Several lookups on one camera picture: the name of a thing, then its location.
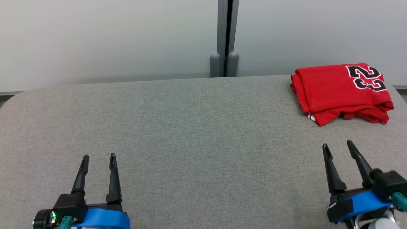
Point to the grey partition base rail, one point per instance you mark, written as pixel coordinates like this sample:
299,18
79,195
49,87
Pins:
400,87
12,93

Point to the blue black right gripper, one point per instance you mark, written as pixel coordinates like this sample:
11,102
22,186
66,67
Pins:
359,203

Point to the grey cylindrical post foot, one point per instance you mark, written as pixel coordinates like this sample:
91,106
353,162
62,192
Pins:
215,65
233,65

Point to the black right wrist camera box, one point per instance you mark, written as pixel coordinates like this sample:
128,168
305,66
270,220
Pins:
389,183

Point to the red shorts with white stripe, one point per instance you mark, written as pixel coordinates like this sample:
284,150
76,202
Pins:
376,117

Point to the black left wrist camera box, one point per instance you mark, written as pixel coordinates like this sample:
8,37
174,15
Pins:
70,205

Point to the red basketball jersey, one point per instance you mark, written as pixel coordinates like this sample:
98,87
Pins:
330,89

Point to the grey partition post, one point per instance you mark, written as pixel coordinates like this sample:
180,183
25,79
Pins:
222,28

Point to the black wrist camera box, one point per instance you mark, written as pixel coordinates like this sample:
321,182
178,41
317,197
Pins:
70,205
389,183

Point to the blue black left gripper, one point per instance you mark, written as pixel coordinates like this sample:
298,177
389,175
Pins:
101,219

